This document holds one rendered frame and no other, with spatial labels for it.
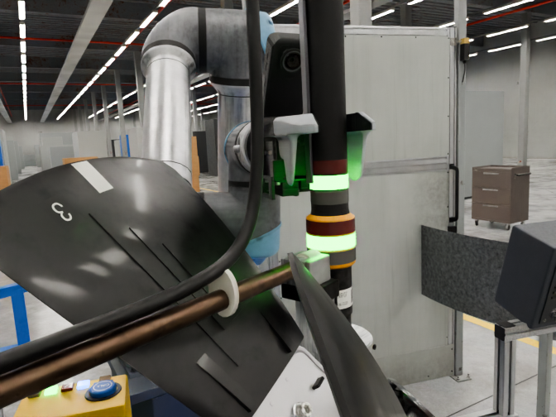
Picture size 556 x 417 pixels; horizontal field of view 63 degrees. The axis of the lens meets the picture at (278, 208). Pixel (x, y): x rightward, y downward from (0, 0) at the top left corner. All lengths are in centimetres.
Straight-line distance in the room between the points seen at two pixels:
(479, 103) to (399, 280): 827
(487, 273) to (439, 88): 100
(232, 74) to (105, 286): 61
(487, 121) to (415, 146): 832
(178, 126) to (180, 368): 46
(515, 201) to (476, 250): 493
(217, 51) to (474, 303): 191
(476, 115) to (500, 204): 367
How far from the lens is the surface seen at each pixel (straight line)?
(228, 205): 63
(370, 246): 250
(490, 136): 1093
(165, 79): 79
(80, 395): 84
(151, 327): 27
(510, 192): 717
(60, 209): 35
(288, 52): 47
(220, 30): 87
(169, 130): 71
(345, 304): 41
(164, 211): 39
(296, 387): 38
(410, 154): 256
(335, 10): 40
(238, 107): 90
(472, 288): 244
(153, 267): 35
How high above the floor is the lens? 146
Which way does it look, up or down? 9 degrees down
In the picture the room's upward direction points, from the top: 3 degrees counter-clockwise
